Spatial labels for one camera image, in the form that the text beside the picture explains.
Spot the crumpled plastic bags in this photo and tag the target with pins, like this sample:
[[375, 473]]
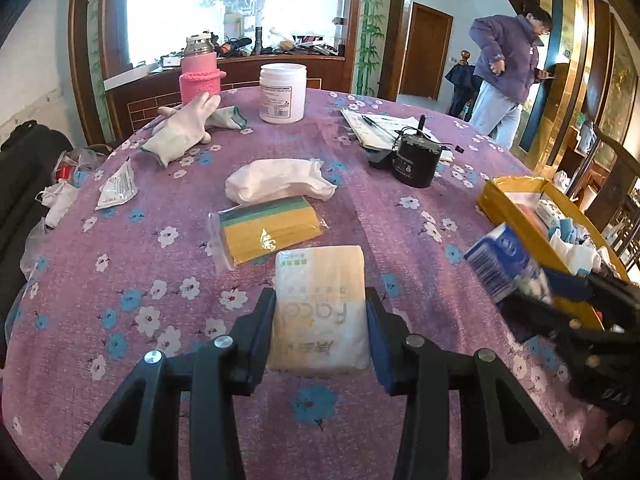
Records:
[[80, 165]]

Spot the white plastic jar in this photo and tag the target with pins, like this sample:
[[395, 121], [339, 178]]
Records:
[[282, 92]]

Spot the small white sachet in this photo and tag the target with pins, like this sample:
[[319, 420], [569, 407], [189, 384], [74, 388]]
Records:
[[117, 187]]

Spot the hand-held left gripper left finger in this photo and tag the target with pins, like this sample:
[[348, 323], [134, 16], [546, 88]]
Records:
[[262, 330]]

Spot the yellow-edged cardboard box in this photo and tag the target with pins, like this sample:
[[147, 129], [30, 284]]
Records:
[[492, 200]]

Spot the white paper sheets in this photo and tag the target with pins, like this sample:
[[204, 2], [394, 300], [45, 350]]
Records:
[[380, 127]]

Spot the white work glove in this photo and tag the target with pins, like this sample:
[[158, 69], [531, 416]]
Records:
[[175, 132]]

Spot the glass partition panel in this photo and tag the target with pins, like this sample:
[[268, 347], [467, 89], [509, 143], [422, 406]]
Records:
[[165, 10]]

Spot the person's right hand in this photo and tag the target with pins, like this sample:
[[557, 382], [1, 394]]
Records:
[[610, 435]]

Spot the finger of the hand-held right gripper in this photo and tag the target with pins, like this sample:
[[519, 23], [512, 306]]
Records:
[[540, 312], [570, 285]]

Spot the wooden sideboard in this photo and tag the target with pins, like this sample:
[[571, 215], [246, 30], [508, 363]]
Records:
[[150, 100]]

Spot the blue fluffy towel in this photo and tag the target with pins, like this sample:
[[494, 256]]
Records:
[[567, 227]]

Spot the brown wooden door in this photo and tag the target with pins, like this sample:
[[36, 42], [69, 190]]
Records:
[[425, 50]]

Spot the black flashlight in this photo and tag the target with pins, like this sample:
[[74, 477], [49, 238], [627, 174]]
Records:
[[258, 40]]

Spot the black cylindrical device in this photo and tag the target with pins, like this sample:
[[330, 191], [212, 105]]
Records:
[[415, 162]]

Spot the black bag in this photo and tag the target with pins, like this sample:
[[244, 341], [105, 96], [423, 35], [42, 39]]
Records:
[[25, 170]]

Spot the black pen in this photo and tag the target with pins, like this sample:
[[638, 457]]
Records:
[[374, 123]]

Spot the green-cuffed work glove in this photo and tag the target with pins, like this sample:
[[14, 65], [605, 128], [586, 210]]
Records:
[[227, 117]]

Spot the bamboo painted panel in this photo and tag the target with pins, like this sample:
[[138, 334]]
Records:
[[370, 35]]

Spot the purple floral tablecloth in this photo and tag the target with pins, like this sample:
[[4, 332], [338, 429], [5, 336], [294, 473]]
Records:
[[150, 240]]

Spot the dark wooden chair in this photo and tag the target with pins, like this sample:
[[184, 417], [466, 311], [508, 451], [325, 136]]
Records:
[[615, 180]]

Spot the blue printed plastic bag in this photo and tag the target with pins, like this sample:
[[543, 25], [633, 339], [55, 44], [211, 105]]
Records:
[[500, 260]]

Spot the cream facial towel pack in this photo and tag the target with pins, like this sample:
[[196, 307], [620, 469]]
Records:
[[320, 305]]

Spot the pink sleeved bottle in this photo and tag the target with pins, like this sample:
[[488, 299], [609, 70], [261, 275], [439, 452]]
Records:
[[200, 80]]

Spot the golden pillar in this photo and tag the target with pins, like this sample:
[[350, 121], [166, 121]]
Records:
[[565, 85]]

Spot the dark blue hanging jacket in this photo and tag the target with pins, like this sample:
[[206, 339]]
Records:
[[462, 82]]

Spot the white folded towel pack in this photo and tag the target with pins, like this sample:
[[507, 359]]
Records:
[[272, 180]]

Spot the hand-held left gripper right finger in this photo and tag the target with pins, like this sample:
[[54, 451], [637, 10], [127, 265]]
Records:
[[377, 340]]

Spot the yellow sponge pack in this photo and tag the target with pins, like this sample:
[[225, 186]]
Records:
[[270, 232]]

